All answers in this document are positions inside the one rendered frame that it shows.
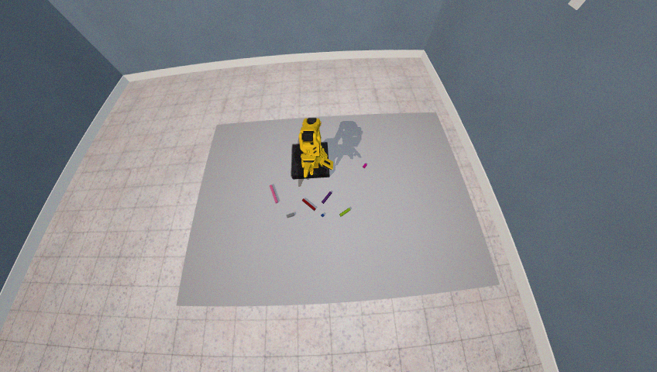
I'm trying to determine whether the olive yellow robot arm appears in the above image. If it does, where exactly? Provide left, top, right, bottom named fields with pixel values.
left=299, top=118, right=328, bottom=158

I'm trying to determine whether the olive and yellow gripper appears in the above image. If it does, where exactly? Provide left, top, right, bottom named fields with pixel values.
left=301, top=153, right=333, bottom=177

